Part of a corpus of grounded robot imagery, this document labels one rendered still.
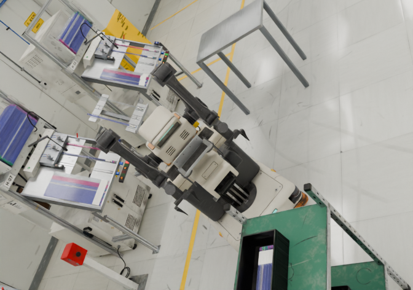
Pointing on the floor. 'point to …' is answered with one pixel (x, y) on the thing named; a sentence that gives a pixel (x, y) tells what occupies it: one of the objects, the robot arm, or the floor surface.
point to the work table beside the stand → (239, 29)
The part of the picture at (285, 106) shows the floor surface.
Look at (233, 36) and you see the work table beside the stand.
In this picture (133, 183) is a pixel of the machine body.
